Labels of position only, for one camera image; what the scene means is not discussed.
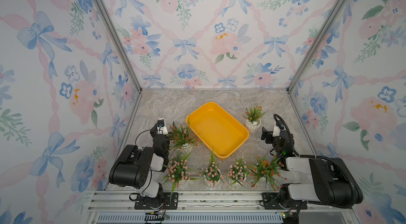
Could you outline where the large red flower pot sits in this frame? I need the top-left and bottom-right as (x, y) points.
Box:
(248, 155), (287, 192)

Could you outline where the small red flower pot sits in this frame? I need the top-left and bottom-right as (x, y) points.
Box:
(243, 106), (265, 134)

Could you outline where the yellow plastic storage tray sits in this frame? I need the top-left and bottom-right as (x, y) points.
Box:
(185, 102), (250, 160)

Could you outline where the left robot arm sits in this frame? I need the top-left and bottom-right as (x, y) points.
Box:
(109, 118), (170, 202)

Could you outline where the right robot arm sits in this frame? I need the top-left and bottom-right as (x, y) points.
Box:
(261, 126), (364, 209)

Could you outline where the large pink flower pot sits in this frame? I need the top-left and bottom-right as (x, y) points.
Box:
(162, 151), (197, 195)

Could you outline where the vented metal grille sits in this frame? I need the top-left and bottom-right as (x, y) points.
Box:
(94, 212), (283, 224)

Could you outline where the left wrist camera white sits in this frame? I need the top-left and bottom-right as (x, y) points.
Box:
(156, 118), (168, 135)

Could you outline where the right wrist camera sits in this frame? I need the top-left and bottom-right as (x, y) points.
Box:
(273, 121), (284, 137)

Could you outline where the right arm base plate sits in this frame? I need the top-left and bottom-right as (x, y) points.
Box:
(260, 192), (302, 210)

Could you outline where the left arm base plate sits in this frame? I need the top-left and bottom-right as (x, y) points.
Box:
(134, 192), (179, 211)

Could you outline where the aluminium rail frame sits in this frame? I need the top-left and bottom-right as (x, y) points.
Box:
(81, 190), (361, 224)

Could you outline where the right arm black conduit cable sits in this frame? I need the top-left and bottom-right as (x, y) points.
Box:
(273, 113), (364, 209)

